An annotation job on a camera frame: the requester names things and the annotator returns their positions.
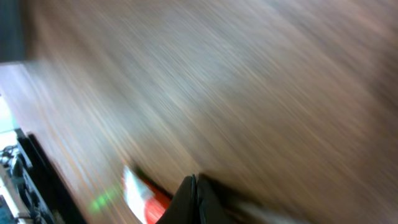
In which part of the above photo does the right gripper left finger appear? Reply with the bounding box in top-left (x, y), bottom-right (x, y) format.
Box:
top-left (156, 175), bottom-right (197, 224)

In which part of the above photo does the black mounting rail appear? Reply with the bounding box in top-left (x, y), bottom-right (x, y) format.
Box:
top-left (17, 133), bottom-right (86, 223)

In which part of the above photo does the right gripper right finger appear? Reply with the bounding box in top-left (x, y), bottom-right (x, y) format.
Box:
top-left (197, 174), bottom-right (233, 224)

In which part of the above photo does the red stick snack packet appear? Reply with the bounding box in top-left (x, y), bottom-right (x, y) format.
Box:
top-left (122, 166), bottom-right (171, 224)

